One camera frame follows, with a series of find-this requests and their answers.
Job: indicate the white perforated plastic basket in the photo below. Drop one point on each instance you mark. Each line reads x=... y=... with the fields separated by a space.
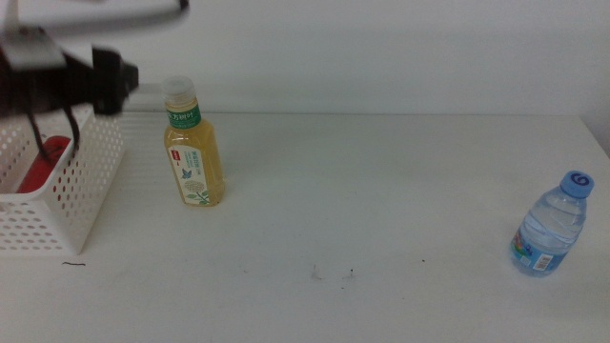
x=90 y=190

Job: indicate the red soda can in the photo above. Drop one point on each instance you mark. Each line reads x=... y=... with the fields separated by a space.
x=43 y=167

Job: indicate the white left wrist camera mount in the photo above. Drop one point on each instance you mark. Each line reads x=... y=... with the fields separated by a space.
x=33 y=50

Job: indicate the yellow tea bottle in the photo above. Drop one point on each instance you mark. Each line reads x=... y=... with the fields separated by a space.
x=195 y=143

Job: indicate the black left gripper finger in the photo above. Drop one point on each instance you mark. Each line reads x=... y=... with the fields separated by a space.
x=112 y=81

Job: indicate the clear water bottle blue cap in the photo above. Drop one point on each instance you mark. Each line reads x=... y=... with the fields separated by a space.
x=548 y=228

